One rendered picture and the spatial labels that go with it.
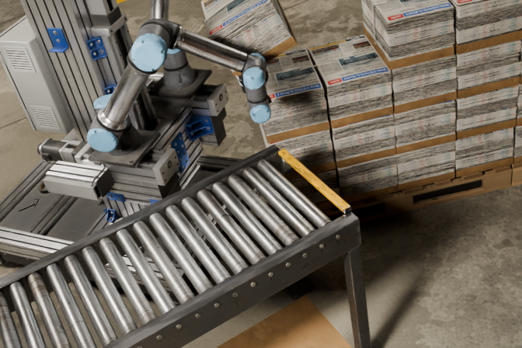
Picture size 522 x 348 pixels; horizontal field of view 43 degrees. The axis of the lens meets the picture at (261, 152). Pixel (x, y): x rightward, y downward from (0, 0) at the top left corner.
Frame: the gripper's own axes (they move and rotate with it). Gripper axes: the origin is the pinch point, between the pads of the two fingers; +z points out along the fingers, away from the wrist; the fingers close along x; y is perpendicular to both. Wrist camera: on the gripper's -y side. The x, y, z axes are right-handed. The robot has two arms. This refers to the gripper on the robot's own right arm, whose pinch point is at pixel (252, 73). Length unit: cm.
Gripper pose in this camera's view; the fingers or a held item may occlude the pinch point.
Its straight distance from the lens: 270.5
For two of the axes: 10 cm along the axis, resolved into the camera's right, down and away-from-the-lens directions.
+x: -8.5, 4.8, 2.1
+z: -1.3, -5.8, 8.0
